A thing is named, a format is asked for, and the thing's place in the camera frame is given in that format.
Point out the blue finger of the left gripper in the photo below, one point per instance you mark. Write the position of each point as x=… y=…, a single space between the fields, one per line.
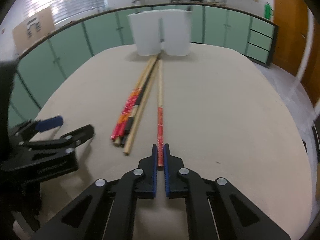
x=66 y=143
x=47 y=124

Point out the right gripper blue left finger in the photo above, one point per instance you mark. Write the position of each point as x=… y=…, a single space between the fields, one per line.
x=106 y=209

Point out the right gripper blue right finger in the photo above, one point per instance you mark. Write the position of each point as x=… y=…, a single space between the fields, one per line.
x=216 y=209

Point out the plain wooden chopstick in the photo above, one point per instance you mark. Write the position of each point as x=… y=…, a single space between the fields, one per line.
x=131 y=137

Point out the red orange bamboo chopstick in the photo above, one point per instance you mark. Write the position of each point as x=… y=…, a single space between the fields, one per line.
x=132 y=103

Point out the red wooden chopstick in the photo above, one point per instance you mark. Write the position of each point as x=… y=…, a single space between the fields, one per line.
x=160 y=115

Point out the red patterned bamboo chopstick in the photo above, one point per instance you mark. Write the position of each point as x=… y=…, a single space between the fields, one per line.
x=134 y=93

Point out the black chopstick silver band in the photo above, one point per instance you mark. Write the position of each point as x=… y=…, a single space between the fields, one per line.
x=134 y=109

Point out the silver metal spoon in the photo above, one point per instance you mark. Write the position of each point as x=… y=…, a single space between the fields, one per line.
x=161 y=30

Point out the green lower kitchen cabinets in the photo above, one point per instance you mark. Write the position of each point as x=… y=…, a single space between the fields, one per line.
x=51 y=60

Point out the chrome kitchen faucet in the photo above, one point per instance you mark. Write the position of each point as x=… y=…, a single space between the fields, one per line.
x=98 y=5

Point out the cardboard panel with device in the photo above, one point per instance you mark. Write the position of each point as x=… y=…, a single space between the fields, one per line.
x=33 y=29

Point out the white double utensil holder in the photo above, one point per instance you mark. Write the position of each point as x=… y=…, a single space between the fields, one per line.
x=167 y=30

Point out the brown wooden door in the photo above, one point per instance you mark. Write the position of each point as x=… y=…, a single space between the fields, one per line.
x=310 y=79
x=291 y=17

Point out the green thermos bottle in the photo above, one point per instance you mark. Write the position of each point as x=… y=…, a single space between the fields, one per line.
x=268 y=11

